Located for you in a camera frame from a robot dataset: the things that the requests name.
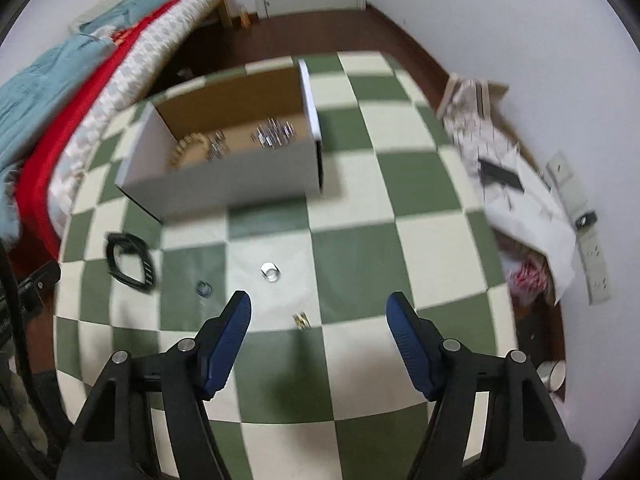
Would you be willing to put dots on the checkered mattress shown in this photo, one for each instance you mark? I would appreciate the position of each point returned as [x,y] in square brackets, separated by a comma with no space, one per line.
[134,66]

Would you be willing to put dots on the white cardboard box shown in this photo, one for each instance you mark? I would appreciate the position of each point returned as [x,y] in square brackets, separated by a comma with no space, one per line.
[243,140]

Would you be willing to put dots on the black phone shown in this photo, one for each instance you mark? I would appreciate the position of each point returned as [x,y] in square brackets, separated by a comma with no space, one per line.
[491,173]

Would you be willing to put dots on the black smart band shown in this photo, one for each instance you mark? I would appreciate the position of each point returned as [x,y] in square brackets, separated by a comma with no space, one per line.
[130,262]

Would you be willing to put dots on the red blanket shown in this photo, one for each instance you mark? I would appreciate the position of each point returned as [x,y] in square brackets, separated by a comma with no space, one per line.
[35,243]

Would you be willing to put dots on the floral tote bag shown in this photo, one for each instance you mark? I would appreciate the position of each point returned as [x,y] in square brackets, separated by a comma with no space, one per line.
[469,112]

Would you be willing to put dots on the orange bottle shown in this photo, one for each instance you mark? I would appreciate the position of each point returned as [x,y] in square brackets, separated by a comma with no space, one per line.
[245,20]

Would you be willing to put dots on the black plug adapter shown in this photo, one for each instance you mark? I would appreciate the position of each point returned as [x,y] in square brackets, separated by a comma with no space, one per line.
[586,221]

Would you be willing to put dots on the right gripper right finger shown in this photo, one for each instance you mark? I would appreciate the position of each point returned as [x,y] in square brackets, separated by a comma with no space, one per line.
[492,417]

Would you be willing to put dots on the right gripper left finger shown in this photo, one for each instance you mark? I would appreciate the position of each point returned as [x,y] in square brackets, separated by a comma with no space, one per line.
[113,436]

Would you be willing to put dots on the white red plastic bag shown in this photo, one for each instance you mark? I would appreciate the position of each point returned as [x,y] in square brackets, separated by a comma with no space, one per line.
[528,277]

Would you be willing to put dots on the white ceramic mug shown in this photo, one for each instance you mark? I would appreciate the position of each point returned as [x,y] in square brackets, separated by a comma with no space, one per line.
[552,374]

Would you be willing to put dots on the gold earring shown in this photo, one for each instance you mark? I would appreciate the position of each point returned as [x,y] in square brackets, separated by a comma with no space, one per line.
[301,321]

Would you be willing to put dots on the teal blanket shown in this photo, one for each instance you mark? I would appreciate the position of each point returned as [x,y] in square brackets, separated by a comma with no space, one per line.
[33,96]

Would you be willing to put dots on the white wall socket strip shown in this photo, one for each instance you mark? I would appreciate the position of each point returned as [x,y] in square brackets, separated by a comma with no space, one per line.
[574,200]

